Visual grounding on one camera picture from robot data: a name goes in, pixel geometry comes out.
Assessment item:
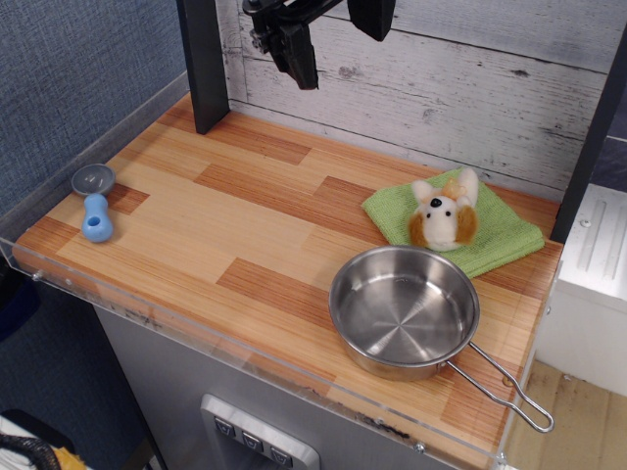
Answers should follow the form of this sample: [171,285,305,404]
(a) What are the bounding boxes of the stainless steel pan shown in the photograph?
[328,246,555,434]

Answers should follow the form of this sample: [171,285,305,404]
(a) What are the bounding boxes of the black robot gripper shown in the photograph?
[242,0,338,90]

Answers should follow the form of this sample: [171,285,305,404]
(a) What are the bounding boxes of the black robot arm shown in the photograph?
[242,0,396,90]

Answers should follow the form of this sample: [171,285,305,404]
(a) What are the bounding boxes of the white box at right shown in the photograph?
[536,184,626,396]

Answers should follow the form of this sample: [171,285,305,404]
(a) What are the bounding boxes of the black vertical post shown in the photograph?
[550,29,626,244]
[176,0,230,134]

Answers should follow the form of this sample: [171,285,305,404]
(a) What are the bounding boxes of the yellow object bottom left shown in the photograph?
[53,447,90,470]

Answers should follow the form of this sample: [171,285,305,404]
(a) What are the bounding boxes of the green cloth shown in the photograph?
[362,168,545,277]

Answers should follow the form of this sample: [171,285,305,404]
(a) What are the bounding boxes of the black vertical post left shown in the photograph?
[176,0,230,134]

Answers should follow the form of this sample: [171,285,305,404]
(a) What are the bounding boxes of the black vertical post right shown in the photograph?
[550,29,626,244]

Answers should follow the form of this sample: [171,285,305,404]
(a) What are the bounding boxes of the plush corgi dog toy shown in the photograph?
[408,168,479,252]

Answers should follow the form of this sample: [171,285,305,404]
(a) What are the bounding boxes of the clear acrylic table guard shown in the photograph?
[0,72,564,470]

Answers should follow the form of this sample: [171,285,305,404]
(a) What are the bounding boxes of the silver control panel with buttons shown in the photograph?
[200,394,321,469]

